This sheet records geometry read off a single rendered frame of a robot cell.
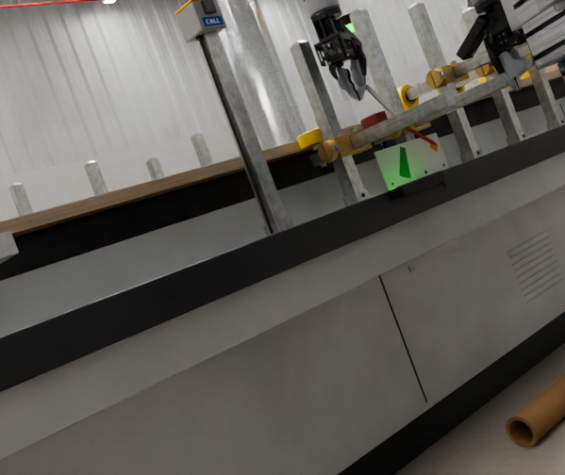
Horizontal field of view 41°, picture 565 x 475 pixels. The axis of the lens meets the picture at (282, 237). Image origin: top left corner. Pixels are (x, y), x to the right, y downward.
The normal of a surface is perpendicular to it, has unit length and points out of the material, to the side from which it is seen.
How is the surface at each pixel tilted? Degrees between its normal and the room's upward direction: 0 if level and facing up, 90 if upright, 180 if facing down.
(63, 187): 90
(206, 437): 90
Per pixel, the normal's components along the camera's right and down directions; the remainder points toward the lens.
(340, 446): 0.62, -0.22
